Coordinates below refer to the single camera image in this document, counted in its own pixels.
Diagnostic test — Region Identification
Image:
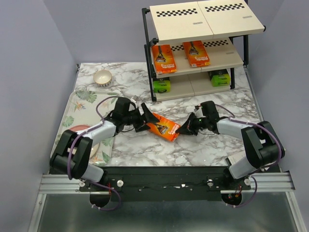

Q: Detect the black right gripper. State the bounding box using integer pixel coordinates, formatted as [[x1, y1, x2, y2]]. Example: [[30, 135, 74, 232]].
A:
[[176, 112, 209, 136]]

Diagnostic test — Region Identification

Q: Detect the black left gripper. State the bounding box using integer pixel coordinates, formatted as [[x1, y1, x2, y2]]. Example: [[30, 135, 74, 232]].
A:
[[122, 102, 159, 132]]

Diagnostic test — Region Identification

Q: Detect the orange Gillette Fusion5 box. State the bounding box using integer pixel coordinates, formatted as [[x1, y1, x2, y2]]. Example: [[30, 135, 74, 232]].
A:
[[147, 113, 181, 142]]

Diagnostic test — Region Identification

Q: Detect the black green razor box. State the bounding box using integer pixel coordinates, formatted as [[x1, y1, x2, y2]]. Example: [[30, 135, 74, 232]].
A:
[[208, 69, 231, 87], [153, 77, 171, 93]]

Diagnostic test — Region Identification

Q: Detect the beige black three-tier shelf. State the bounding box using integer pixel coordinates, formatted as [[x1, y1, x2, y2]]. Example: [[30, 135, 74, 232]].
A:
[[142, 0, 266, 102]]

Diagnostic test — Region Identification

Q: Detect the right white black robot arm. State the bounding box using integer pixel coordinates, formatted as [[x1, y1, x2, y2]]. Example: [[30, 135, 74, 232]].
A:
[[176, 101, 285, 189]]

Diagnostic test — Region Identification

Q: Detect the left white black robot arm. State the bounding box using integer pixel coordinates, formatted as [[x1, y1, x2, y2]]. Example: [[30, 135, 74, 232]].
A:
[[50, 96, 159, 191]]

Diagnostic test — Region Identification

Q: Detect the white paper card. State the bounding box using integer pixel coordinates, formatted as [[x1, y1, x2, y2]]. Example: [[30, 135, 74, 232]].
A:
[[225, 153, 246, 166]]

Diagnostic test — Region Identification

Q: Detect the pink white plate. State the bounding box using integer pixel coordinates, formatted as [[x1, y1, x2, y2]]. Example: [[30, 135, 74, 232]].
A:
[[70, 125, 99, 158]]

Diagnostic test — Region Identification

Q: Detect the white bowl orange rim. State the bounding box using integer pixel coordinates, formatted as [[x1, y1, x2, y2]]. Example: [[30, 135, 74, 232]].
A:
[[93, 70, 112, 87]]

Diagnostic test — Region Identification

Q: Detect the white leaf-print tray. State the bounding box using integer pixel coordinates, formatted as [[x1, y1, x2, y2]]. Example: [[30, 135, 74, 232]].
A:
[[52, 90, 118, 167]]

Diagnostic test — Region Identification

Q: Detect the clear drinking glass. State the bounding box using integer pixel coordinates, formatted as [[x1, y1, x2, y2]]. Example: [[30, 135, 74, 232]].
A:
[[75, 85, 88, 100]]

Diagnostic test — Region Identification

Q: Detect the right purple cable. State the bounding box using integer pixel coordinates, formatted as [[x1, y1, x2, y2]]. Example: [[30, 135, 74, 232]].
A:
[[214, 103, 285, 208]]

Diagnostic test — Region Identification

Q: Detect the purple cable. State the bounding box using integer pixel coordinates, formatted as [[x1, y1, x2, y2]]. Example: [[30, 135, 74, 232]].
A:
[[214, 103, 285, 208], [67, 96, 136, 212]]

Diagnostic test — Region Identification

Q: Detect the aluminium black mounting rail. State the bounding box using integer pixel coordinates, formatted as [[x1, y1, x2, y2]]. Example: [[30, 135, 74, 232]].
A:
[[39, 166, 295, 202]]

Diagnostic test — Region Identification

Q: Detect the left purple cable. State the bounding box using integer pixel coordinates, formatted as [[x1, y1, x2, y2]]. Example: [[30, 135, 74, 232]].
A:
[[67, 96, 136, 212]]

